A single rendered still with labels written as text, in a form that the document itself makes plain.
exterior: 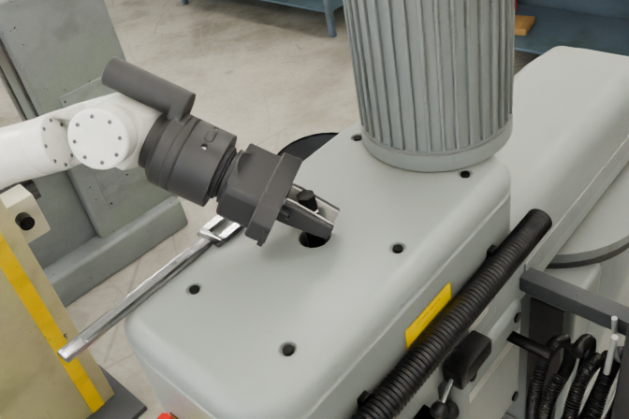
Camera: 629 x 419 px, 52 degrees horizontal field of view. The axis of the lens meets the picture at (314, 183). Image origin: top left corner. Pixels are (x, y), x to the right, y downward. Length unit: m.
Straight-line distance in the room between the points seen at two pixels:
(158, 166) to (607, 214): 0.84
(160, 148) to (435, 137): 0.32
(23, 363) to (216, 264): 2.15
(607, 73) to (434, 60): 0.60
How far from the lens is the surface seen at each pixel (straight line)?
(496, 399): 1.15
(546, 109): 1.18
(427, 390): 0.88
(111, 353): 3.43
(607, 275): 1.28
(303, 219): 0.71
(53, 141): 0.78
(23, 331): 2.79
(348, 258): 0.72
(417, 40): 0.73
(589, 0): 5.33
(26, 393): 2.95
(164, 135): 0.70
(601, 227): 1.25
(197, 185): 0.70
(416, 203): 0.78
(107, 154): 0.70
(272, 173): 0.72
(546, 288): 1.03
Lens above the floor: 2.38
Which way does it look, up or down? 36 degrees down
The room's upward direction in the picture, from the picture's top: 12 degrees counter-clockwise
